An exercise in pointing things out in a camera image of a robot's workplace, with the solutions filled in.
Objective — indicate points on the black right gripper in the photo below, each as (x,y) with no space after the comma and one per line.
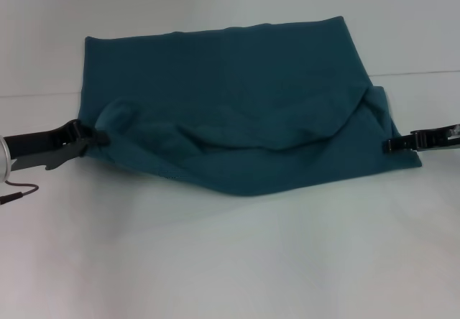
(442,137)

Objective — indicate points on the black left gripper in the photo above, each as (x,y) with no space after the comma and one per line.
(39,146)

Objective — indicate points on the teal t-shirt with FREE print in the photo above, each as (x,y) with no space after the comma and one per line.
(233,118)

